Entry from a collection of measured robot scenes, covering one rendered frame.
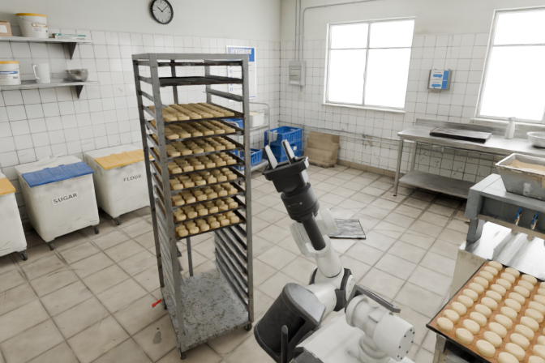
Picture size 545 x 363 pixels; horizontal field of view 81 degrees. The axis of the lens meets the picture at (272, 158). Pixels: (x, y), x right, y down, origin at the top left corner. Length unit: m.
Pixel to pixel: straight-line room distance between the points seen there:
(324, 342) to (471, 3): 4.63
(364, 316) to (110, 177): 3.40
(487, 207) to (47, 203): 3.49
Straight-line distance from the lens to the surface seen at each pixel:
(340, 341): 0.78
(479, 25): 4.96
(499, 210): 1.96
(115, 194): 3.92
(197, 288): 2.66
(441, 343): 1.37
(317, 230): 0.85
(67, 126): 4.27
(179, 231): 1.89
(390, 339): 0.67
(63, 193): 3.70
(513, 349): 1.39
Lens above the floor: 1.79
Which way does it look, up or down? 17 degrees down
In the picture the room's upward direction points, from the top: straight up
